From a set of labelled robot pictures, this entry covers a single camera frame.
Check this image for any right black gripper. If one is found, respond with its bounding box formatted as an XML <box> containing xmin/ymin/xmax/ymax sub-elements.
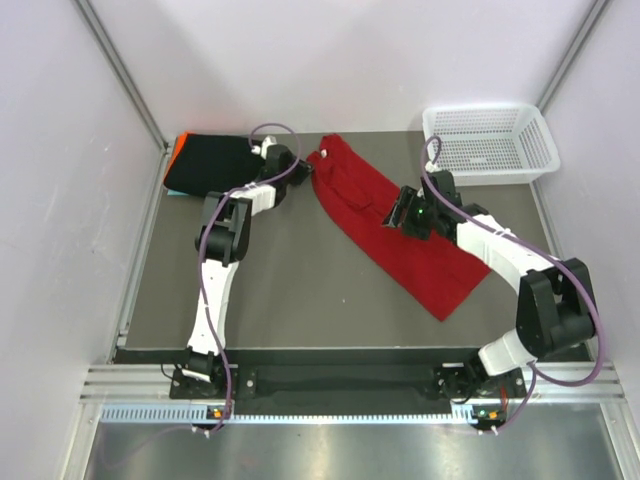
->
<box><xmin>381</xmin><ymin>186</ymin><xmax>438</xmax><ymax>242</ymax></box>

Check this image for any red t shirt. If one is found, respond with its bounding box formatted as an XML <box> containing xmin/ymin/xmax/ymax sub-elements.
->
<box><xmin>305</xmin><ymin>132</ymin><xmax>494</xmax><ymax>322</ymax></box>

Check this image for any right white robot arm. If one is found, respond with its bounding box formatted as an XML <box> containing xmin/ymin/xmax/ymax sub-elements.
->
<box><xmin>382</xmin><ymin>170</ymin><xmax>598</xmax><ymax>396</ymax></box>

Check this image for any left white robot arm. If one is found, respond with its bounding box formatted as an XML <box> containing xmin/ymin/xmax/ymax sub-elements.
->
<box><xmin>181</xmin><ymin>135</ymin><xmax>312</xmax><ymax>397</ymax></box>

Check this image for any folded black t shirt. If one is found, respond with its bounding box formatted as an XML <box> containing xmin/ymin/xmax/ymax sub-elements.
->
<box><xmin>163</xmin><ymin>132</ymin><xmax>264</xmax><ymax>197</ymax></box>

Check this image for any white plastic basket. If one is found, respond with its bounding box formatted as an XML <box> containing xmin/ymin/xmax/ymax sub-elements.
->
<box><xmin>422</xmin><ymin>103</ymin><xmax>561</xmax><ymax>186</ymax></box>

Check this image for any folded orange t shirt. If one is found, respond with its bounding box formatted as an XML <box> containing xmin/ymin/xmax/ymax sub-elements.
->
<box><xmin>163</xmin><ymin>131</ymin><xmax>192</xmax><ymax>180</ymax></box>

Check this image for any folded light blue t shirt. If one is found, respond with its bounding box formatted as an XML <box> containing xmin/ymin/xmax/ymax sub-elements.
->
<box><xmin>167</xmin><ymin>189</ymin><xmax>189</xmax><ymax>197</ymax></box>

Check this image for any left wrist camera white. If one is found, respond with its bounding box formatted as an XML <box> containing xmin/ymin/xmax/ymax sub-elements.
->
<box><xmin>251</xmin><ymin>135</ymin><xmax>277</xmax><ymax>158</ymax></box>

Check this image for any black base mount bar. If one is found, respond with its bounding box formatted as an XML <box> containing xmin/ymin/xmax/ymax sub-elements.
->
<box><xmin>170</xmin><ymin>348</ymin><xmax>524</xmax><ymax>414</ymax></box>

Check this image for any left aluminium frame post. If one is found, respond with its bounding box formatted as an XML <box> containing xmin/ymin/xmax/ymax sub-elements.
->
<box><xmin>71</xmin><ymin>0</ymin><xmax>168</xmax><ymax>151</ymax></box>

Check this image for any aluminium frame post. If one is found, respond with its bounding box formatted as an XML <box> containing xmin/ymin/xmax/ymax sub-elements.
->
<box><xmin>536</xmin><ymin>0</ymin><xmax>612</xmax><ymax>115</ymax></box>
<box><xmin>71</xmin><ymin>0</ymin><xmax>168</xmax><ymax>151</ymax></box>

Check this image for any grey slotted cable duct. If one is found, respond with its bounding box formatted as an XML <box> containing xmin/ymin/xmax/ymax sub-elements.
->
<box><xmin>100</xmin><ymin>403</ymin><xmax>500</xmax><ymax>426</ymax></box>

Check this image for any right aluminium frame post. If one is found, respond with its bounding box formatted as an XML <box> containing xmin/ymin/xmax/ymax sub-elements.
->
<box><xmin>536</xmin><ymin>0</ymin><xmax>612</xmax><ymax>115</ymax></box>

